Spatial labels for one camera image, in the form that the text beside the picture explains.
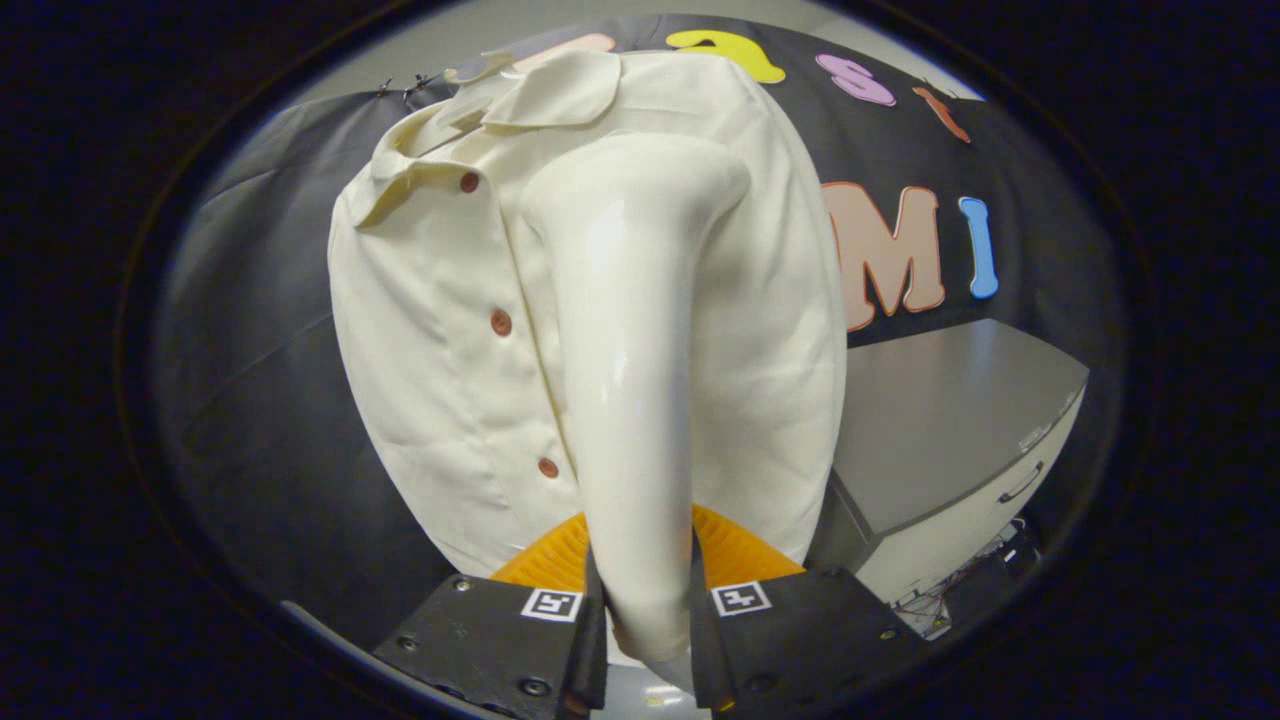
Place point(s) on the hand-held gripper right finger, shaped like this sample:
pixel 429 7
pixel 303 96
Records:
pixel 810 640

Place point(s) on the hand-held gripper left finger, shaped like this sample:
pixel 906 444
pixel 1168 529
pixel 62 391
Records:
pixel 480 640

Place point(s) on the white garment steamer head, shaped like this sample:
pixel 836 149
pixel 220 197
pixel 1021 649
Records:
pixel 625 400

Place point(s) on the cream button-up shirt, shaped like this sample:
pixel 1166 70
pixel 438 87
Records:
pixel 440 350

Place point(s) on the white clothes hanger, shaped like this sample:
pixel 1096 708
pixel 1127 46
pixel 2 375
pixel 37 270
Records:
pixel 480 66

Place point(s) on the grey drawer cabinet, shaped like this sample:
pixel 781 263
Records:
pixel 950 430

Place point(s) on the black backdrop cloth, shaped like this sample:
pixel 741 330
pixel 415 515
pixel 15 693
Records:
pixel 250 400

